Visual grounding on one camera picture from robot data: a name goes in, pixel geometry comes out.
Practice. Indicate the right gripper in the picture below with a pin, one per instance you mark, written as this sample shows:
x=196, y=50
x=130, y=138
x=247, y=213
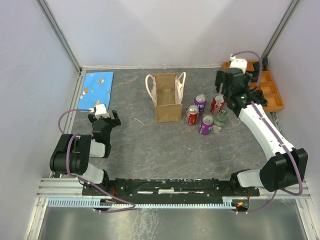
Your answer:
x=219, y=80

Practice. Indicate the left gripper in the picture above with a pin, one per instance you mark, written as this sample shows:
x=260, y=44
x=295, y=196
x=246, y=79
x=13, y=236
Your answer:
x=116, y=122

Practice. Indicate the red Coke can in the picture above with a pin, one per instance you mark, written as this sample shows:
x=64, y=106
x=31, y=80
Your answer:
x=217, y=104
x=192, y=114

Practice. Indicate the purple Fanta can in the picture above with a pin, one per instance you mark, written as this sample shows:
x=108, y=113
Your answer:
x=206, y=124
x=200, y=101

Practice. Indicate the clear green glass bottle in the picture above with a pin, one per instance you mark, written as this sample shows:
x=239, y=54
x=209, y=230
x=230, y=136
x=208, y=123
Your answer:
x=220, y=120

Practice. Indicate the brown canvas tote bag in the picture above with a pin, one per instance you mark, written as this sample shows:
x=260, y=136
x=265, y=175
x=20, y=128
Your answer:
x=166, y=91

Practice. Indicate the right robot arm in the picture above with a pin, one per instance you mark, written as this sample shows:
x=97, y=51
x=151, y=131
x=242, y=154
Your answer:
x=286, y=165

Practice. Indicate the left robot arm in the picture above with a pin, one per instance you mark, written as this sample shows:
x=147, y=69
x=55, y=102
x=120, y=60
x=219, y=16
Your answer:
x=72, y=154

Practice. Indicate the blue patterned cloth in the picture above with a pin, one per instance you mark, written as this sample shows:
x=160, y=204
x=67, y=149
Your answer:
x=96, y=89

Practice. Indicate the green rolled tie corner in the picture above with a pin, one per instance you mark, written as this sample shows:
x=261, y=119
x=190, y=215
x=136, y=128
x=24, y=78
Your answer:
x=256, y=65

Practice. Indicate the black rolled belt lower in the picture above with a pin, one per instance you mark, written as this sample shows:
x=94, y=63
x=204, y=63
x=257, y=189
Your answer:
x=260, y=98

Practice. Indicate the orange compartment tray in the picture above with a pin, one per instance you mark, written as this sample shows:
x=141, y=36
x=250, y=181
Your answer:
x=267, y=85

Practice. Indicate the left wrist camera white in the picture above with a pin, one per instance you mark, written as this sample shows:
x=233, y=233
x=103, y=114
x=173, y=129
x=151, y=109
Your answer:
x=100, y=111

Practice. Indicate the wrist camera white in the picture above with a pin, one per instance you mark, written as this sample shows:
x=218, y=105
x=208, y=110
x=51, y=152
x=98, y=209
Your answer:
x=238, y=63
x=100, y=111

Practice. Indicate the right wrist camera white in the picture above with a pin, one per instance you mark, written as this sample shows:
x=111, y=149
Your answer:
x=238, y=63

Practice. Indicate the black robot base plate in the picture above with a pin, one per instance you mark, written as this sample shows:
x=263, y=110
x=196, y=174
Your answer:
x=170, y=191

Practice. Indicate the aluminium frame rail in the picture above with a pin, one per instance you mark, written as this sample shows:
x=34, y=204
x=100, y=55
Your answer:
x=71, y=188

